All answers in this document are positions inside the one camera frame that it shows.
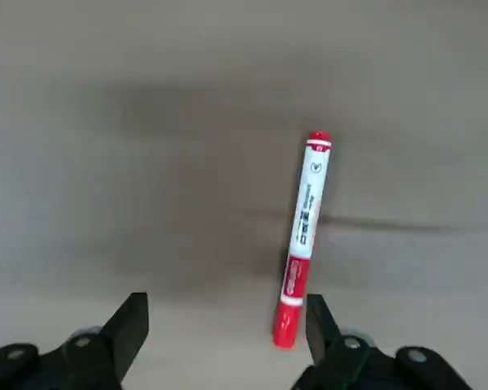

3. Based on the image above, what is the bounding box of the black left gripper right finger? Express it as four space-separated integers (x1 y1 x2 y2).
292 294 473 390

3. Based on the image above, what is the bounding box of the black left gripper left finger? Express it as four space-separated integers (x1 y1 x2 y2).
0 292 150 390

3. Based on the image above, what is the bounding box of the red whiteboard marker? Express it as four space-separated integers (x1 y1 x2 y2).
272 130 334 351

